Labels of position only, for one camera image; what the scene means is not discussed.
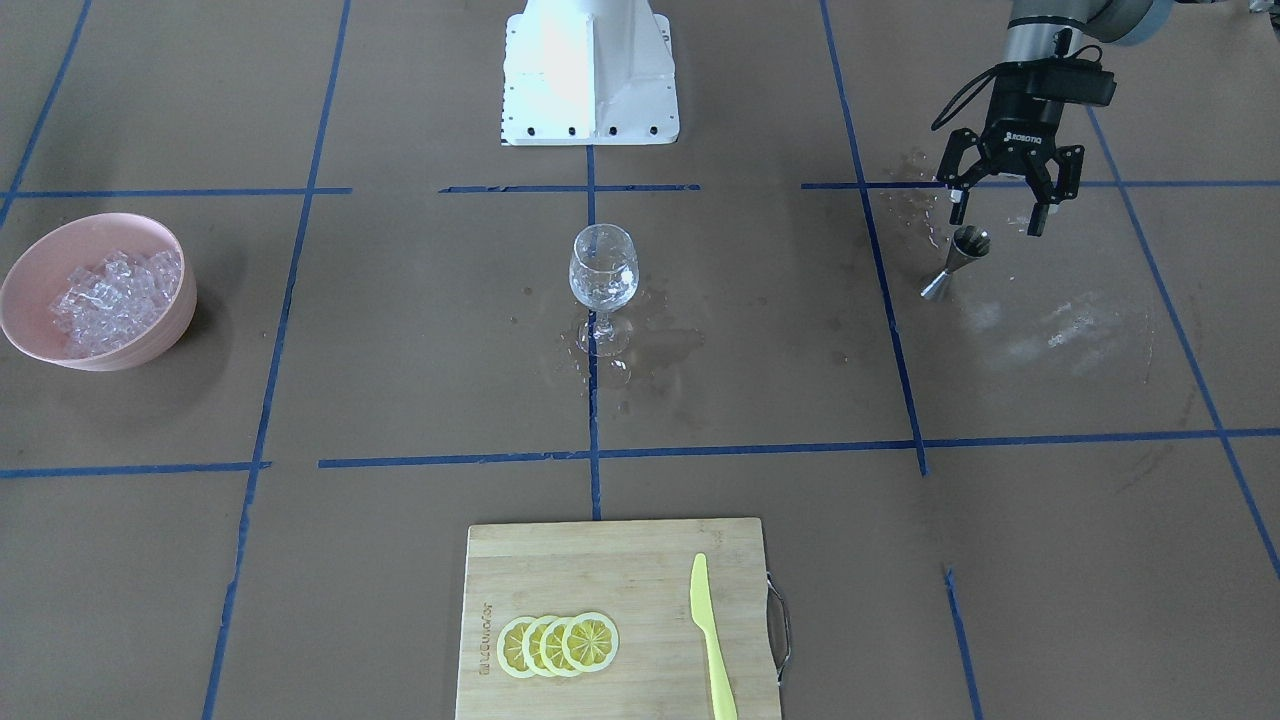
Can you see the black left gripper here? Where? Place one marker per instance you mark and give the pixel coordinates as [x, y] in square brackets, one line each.
[1018, 133]

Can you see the steel cocktail jigger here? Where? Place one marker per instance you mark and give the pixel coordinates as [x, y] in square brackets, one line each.
[969, 243]

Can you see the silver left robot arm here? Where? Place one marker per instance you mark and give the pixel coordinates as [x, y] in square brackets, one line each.
[1052, 59]

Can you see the clear wine glass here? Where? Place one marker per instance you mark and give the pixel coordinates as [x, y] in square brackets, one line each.
[604, 277]

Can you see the clear ice cube pile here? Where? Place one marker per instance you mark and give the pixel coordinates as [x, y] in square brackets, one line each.
[103, 307]

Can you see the bamboo cutting board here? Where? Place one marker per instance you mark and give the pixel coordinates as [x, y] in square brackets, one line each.
[637, 573]

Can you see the yellow plastic knife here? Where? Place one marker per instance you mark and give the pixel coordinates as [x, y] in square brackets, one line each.
[702, 614]

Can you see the lemon slice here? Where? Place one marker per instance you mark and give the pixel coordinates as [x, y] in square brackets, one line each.
[511, 656]
[531, 646]
[552, 647]
[590, 642]

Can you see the pink plastic bowl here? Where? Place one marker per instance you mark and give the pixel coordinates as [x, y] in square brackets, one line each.
[43, 272]

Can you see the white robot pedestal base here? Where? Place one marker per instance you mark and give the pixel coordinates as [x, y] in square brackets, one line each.
[589, 73]

